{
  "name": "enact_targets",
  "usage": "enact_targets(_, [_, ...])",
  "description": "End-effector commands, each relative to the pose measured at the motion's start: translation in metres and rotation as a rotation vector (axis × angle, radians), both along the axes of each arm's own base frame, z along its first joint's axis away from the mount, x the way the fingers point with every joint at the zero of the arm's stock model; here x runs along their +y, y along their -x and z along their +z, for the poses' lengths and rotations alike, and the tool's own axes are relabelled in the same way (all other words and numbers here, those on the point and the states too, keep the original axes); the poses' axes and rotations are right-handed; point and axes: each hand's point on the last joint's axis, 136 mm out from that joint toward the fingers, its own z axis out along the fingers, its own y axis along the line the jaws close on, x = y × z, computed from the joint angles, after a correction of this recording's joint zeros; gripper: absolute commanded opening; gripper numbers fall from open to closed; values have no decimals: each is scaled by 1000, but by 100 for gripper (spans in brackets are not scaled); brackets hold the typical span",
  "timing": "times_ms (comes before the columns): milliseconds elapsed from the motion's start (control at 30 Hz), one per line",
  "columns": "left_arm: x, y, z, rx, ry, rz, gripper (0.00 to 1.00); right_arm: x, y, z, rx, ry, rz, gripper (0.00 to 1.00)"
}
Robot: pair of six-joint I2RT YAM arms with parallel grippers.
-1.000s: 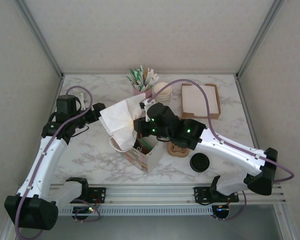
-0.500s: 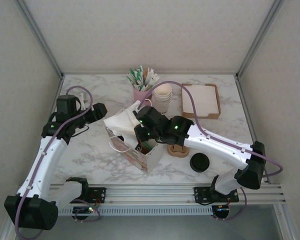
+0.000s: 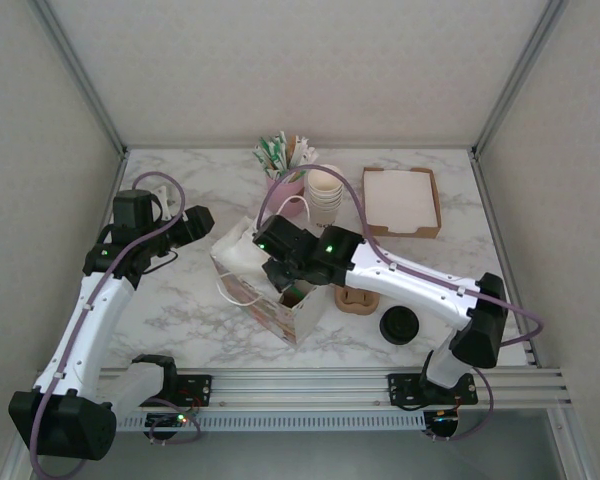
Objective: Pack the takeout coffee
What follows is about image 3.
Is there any grey slotted cable duct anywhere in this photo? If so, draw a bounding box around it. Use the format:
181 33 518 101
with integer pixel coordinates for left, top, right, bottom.
117 410 426 431

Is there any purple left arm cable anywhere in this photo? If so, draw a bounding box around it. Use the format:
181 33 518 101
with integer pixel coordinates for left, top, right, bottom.
29 171 203 479

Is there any brown cardboard napkin tray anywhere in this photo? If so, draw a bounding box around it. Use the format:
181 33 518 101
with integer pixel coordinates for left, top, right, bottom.
362 166 442 240

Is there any aluminium table edge rail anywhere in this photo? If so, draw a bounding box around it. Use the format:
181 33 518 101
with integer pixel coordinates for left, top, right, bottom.
469 148 539 366
113 148 131 194

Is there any printed paper gift bag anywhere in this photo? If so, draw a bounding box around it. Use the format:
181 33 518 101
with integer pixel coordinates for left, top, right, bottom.
209 196 328 347

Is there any black plastic cup lid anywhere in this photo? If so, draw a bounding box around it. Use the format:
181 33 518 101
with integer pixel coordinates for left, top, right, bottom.
379 305 421 346

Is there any white paper napkin stack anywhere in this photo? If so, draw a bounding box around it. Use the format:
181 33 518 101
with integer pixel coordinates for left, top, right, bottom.
364 169 440 232

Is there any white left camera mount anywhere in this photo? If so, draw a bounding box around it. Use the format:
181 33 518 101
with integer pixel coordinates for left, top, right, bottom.
153 185 175 212

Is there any pink paper cup holder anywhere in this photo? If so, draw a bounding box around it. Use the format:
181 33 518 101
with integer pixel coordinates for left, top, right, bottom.
264 172 307 219

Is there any aluminium frame post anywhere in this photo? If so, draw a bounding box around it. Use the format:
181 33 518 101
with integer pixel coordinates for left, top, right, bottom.
471 0 569 159
27 0 130 159

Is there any aluminium mounting rail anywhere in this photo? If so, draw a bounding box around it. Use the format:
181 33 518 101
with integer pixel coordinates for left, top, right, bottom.
97 368 574 407

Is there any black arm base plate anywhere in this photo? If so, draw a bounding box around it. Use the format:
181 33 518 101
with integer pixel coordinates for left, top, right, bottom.
173 374 215 407
387 372 480 407

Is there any white paper cup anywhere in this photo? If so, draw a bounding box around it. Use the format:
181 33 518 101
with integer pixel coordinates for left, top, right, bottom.
308 182 345 201
310 192 343 211
311 197 342 216
311 202 342 231
309 187 344 206
307 164 345 196

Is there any brown pulp cup carrier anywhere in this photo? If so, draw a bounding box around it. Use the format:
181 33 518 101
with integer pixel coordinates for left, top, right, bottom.
334 285 381 320
278 282 321 307

